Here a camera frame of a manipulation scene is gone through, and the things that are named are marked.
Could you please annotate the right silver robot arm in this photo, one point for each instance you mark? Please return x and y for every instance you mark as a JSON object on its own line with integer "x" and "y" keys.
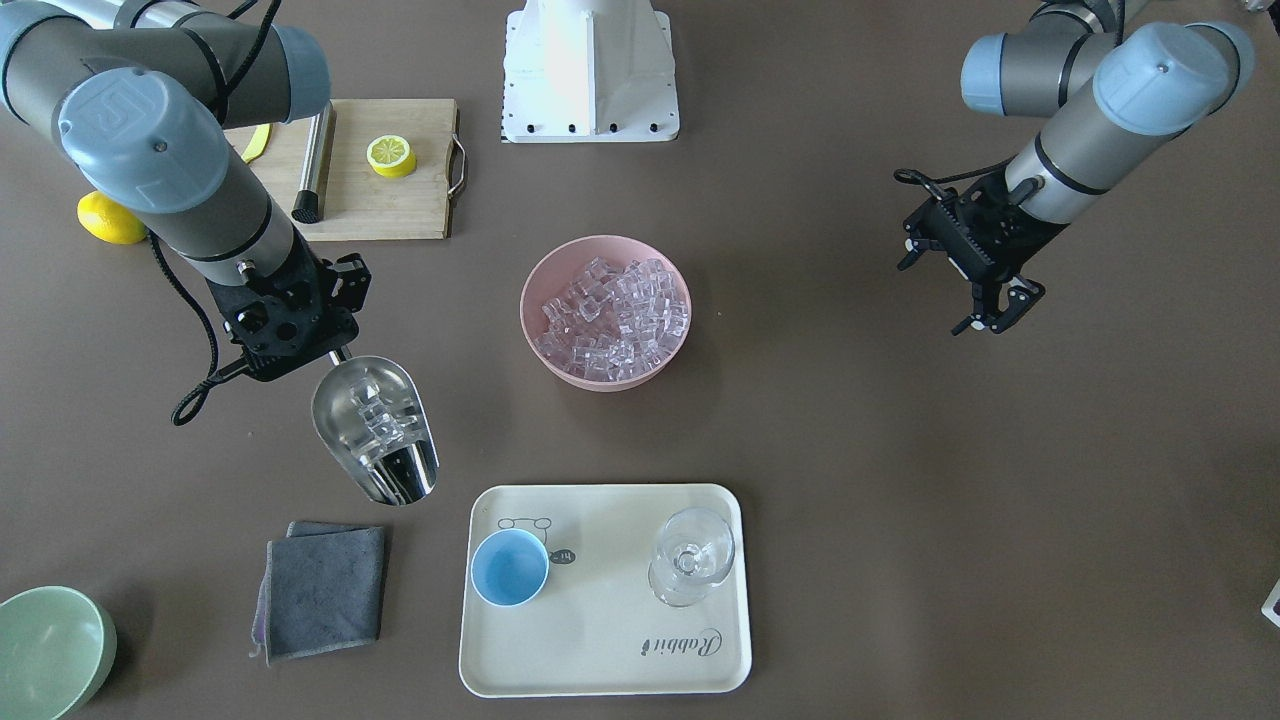
{"x": 143, "y": 112}

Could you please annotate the grey folded cloth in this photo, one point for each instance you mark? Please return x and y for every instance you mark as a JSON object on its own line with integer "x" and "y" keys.
{"x": 321, "y": 591}

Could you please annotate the yellow plastic knife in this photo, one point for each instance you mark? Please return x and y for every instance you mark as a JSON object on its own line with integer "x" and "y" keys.
{"x": 256, "y": 146}

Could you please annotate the pink bowl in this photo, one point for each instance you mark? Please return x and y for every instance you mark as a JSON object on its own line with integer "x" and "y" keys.
{"x": 560, "y": 266}

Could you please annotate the white pedestal column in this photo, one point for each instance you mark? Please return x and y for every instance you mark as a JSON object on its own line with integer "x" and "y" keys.
{"x": 589, "y": 72}

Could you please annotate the cream serving tray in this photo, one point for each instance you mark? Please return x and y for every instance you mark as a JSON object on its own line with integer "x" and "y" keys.
{"x": 596, "y": 626}

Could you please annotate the steel muddler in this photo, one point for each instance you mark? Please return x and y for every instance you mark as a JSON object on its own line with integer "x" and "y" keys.
{"x": 308, "y": 197}

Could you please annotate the clear wine glass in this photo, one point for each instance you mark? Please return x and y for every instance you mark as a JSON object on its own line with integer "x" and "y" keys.
{"x": 693, "y": 555}

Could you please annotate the silver metal ice scoop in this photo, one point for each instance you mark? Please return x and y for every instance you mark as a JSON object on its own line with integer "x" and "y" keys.
{"x": 368, "y": 412}

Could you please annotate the bamboo cutting board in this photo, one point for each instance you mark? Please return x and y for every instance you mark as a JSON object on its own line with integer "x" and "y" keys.
{"x": 356, "y": 204}

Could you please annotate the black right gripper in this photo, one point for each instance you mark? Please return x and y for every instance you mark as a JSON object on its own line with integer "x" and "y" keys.
{"x": 349, "y": 283}

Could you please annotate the half lemon slice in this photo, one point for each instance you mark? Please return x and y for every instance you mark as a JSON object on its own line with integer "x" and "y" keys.
{"x": 391, "y": 156}

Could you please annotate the blue cup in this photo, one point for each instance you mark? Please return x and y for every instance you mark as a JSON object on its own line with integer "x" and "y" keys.
{"x": 510, "y": 567}

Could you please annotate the yellow lemon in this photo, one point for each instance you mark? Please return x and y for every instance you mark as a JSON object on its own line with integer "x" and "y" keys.
{"x": 109, "y": 221}

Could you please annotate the green bowl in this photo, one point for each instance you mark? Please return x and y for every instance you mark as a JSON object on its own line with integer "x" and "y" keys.
{"x": 57, "y": 648}

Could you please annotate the pile of clear ice cubes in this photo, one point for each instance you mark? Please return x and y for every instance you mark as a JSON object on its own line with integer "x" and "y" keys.
{"x": 613, "y": 323}

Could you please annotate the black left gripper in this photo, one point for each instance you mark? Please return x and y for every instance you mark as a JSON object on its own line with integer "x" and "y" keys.
{"x": 1029, "y": 233}

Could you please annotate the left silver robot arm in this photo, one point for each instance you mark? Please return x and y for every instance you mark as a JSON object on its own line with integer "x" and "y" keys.
{"x": 1109, "y": 100}

